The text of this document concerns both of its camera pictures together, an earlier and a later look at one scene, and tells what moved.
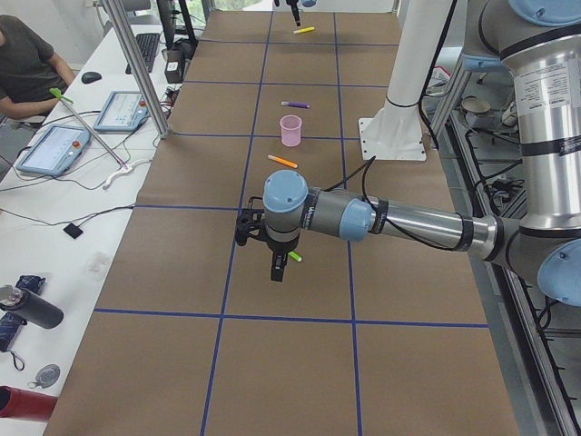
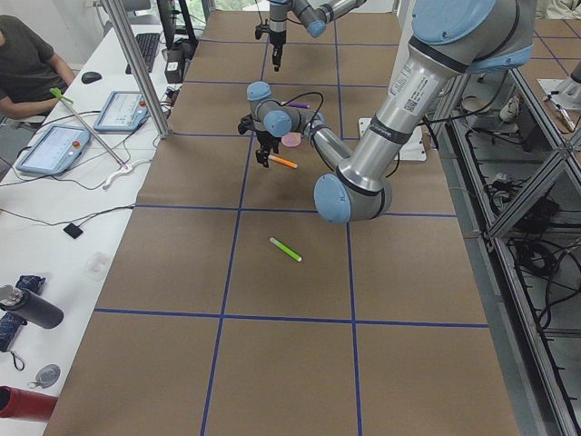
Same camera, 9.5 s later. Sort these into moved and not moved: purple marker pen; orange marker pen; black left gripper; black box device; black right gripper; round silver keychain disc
Moved: black left gripper; black right gripper
Not moved: orange marker pen; round silver keychain disc; black box device; purple marker pen
